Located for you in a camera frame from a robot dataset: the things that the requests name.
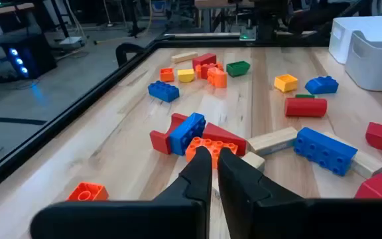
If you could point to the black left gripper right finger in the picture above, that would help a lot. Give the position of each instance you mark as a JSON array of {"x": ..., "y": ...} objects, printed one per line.
[{"x": 277, "y": 219}]

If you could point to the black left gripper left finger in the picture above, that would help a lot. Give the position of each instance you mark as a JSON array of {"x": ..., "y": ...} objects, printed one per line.
[{"x": 177, "y": 215}]

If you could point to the plain wooden rectangular block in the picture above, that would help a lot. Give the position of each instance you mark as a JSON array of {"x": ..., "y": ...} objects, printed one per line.
[
  {"x": 366, "y": 164},
  {"x": 184, "y": 57},
  {"x": 254, "y": 161},
  {"x": 272, "y": 141}
]

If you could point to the orange studded toy brick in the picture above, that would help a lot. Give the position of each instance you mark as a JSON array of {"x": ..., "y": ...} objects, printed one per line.
[{"x": 215, "y": 149}]

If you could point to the red arch toy brick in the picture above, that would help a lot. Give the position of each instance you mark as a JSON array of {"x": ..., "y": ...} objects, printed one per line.
[{"x": 159, "y": 141}]

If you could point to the blue long toy brick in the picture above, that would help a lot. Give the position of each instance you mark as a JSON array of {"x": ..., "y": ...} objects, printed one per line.
[{"x": 323, "y": 151}]

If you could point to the blue small toy brick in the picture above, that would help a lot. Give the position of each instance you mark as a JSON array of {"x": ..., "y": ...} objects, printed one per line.
[{"x": 187, "y": 132}]

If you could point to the red wedge toy block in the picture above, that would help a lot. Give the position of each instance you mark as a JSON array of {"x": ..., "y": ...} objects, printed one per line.
[{"x": 224, "y": 137}]

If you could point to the red rectangular toy block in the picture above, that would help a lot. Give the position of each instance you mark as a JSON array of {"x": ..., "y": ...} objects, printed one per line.
[
  {"x": 204, "y": 60},
  {"x": 378, "y": 187}
]

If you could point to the red cylinder block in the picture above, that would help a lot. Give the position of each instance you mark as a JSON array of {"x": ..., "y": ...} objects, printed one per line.
[{"x": 305, "y": 107}]

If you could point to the green small thin block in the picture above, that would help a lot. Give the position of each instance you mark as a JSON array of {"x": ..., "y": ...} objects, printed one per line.
[{"x": 304, "y": 96}]

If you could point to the yellow small square brick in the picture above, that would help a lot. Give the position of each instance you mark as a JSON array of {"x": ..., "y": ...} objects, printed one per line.
[{"x": 286, "y": 83}]

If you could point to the yellow small rounded block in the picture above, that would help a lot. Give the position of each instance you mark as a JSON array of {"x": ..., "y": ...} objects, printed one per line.
[{"x": 185, "y": 75}]

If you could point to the blue rounded toy brick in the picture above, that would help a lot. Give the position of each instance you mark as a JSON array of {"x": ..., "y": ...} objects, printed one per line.
[{"x": 321, "y": 85}]

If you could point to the orange rounded toy brick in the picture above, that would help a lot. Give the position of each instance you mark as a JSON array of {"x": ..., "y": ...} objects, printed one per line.
[{"x": 217, "y": 78}]

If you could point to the orange small toy block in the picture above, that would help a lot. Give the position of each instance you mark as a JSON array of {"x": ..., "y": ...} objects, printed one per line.
[{"x": 197, "y": 71}]

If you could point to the green square toy brick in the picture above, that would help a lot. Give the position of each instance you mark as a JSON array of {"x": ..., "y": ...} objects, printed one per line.
[{"x": 238, "y": 68}]

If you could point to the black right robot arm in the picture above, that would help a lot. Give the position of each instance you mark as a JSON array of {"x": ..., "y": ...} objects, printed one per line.
[{"x": 267, "y": 16}]

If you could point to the orange rectangular toy brick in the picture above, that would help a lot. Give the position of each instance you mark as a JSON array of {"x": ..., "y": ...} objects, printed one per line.
[{"x": 88, "y": 192}]

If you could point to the blue rectangular toy brick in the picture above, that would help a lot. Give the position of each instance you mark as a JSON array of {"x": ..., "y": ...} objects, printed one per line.
[{"x": 163, "y": 91}]

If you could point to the orange small square brick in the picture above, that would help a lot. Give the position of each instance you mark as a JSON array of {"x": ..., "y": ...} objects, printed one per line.
[{"x": 167, "y": 74}]

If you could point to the white plastic bin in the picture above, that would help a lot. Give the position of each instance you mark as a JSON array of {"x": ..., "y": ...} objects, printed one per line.
[
  {"x": 335, "y": 49},
  {"x": 373, "y": 63}
]

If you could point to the black computer tower blue lights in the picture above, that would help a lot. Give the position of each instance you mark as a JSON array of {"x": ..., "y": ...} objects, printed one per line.
[{"x": 28, "y": 56}]

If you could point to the wooden background desk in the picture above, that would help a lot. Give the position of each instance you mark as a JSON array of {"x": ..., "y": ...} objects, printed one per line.
[{"x": 5, "y": 9}]

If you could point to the black metal table frame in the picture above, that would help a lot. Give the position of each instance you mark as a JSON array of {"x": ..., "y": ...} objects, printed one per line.
[{"x": 78, "y": 107}]

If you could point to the black frame clamp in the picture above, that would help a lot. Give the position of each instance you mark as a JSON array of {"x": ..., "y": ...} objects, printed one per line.
[{"x": 129, "y": 46}]

